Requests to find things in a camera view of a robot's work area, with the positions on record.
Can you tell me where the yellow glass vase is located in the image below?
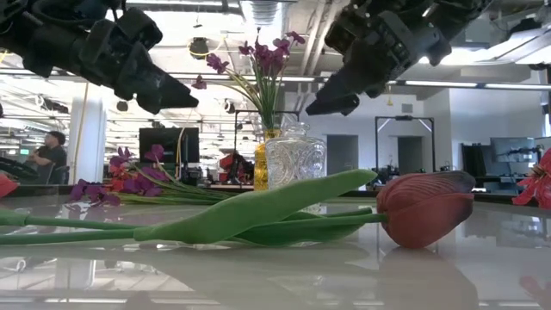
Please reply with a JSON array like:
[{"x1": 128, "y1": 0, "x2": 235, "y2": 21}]
[{"x1": 253, "y1": 127, "x2": 283, "y2": 192}]

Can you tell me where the person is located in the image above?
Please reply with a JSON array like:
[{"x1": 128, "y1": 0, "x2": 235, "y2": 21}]
[{"x1": 26, "y1": 130, "x2": 70, "y2": 185}]

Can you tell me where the black round ceiling fixture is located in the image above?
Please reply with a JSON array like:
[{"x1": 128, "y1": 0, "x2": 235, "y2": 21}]
[{"x1": 189, "y1": 37, "x2": 210, "y2": 59}]

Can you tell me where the purple artificial flower bunch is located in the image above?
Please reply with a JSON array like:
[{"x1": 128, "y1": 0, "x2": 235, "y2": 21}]
[
  {"x1": 70, "y1": 144, "x2": 242, "y2": 207},
  {"x1": 191, "y1": 29, "x2": 307, "y2": 133}
]

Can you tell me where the grey computer monitor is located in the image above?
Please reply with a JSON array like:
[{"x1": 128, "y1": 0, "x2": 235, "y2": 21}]
[{"x1": 489, "y1": 136, "x2": 537, "y2": 164}]

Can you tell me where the dark red artificial tulip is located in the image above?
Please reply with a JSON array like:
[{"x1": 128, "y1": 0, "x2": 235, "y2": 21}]
[{"x1": 0, "y1": 169, "x2": 477, "y2": 250}]

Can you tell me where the red artificial flower bunch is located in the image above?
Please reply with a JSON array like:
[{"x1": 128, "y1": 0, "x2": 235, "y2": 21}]
[
  {"x1": 511, "y1": 148, "x2": 551, "y2": 208},
  {"x1": 108, "y1": 162, "x2": 130, "y2": 193}
]

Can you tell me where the black computer monitor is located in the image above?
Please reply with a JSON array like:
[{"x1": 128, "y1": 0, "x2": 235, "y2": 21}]
[{"x1": 138, "y1": 127, "x2": 201, "y2": 164}]

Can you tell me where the clear cut-glass vase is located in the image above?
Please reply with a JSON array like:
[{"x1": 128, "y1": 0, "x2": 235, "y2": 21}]
[{"x1": 264, "y1": 121, "x2": 328, "y2": 190}]

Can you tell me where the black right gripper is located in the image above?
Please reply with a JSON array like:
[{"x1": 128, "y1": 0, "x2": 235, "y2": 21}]
[{"x1": 305, "y1": 0, "x2": 453, "y2": 117}]

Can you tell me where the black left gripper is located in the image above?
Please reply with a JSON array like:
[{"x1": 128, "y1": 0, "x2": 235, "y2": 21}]
[{"x1": 72, "y1": 6, "x2": 201, "y2": 115}]

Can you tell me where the bright red artificial tulip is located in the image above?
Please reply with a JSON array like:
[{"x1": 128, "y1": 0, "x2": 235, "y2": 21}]
[{"x1": 0, "y1": 173, "x2": 21, "y2": 200}]

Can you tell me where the black metal frame stand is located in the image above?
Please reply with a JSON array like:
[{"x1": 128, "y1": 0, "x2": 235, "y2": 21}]
[{"x1": 374, "y1": 115, "x2": 436, "y2": 173}]

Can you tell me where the ribbed ceiling duct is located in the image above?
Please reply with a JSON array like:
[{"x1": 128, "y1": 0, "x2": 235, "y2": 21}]
[{"x1": 249, "y1": 0, "x2": 282, "y2": 27}]

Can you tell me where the red machine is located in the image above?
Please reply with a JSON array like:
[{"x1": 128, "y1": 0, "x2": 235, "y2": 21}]
[{"x1": 218, "y1": 152, "x2": 243, "y2": 184}]

